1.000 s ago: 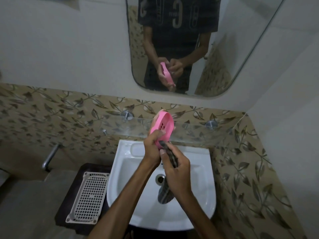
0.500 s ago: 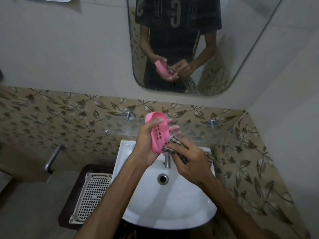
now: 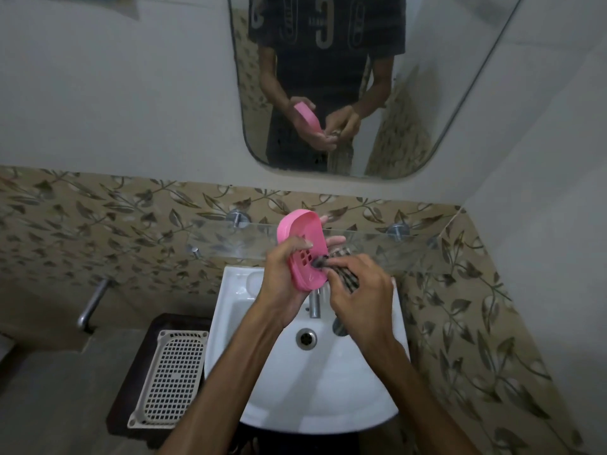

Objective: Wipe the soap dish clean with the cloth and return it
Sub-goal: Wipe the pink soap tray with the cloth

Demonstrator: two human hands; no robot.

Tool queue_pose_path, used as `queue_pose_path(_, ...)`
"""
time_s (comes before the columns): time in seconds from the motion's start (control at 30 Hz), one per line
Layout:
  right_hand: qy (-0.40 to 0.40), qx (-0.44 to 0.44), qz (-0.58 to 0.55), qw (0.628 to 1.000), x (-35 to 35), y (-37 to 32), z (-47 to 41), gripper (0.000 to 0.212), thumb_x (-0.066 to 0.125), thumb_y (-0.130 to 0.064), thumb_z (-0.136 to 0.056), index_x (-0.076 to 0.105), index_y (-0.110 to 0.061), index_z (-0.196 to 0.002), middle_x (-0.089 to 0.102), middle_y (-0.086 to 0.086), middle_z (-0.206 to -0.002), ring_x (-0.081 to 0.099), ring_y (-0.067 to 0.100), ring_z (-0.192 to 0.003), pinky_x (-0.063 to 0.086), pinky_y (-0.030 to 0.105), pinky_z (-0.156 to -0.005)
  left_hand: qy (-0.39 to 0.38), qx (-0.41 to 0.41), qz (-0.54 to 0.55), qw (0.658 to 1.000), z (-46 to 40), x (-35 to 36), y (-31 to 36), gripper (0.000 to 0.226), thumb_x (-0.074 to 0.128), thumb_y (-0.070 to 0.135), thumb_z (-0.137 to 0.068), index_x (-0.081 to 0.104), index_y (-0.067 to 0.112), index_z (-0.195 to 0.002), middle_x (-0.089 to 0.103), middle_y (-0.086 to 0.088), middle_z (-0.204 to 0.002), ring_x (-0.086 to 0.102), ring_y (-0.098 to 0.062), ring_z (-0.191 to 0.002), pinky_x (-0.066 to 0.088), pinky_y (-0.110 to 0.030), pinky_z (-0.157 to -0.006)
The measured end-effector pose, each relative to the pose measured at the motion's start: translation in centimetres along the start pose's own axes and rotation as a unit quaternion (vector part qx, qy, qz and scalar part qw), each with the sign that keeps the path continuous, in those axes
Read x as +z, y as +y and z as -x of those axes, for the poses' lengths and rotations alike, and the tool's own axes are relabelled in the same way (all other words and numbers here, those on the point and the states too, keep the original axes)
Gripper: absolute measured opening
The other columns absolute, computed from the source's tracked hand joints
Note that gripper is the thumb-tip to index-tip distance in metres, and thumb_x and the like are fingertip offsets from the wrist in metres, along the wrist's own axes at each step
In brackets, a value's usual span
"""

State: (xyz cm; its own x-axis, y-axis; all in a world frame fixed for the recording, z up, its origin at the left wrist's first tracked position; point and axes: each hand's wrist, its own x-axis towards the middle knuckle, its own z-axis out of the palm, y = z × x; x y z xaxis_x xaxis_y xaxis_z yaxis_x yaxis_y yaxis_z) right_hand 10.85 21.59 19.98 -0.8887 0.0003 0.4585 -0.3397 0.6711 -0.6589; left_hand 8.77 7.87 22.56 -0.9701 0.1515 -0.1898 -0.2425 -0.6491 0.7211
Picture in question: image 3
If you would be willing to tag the white ceramic sink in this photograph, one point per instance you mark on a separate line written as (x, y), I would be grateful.
(313, 383)

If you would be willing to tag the rounded wall mirror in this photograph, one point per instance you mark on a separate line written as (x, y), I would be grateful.
(450, 52)

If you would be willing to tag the chrome sink faucet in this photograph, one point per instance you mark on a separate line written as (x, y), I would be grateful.
(314, 305)

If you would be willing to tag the white perforated plastic basket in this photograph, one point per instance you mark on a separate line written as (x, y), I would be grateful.
(170, 379)

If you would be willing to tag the person's left hand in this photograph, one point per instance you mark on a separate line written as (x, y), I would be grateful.
(277, 289)

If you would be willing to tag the person's right forearm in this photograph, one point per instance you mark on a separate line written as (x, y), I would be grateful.
(417, 402)

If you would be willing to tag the pink plastic soap dish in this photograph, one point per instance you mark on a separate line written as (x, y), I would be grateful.
(303, 232)

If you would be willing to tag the round chrome shelf bracket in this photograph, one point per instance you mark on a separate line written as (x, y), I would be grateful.
(398, 231)
(238, 217)

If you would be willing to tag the person's right hand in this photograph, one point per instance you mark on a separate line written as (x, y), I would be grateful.
(365, 303)

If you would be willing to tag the small chrome shelf peg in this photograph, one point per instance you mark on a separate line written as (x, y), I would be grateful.
(194, 252)

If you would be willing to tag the clear glass shelf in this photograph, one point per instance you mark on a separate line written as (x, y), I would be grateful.
(227, 246)

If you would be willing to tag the metal sink drain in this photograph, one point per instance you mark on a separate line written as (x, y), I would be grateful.
(306, 339)

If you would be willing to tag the dark brown stool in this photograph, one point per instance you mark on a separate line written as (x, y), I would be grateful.
(137, 355)

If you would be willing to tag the checkered cleaning cloth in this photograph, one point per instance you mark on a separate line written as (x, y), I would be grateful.
(344, 272)

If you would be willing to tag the person's left forearm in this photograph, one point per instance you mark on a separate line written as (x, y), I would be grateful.
(227, 388)

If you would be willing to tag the chrome wall tap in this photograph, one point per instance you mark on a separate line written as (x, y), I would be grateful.
(92, 303)

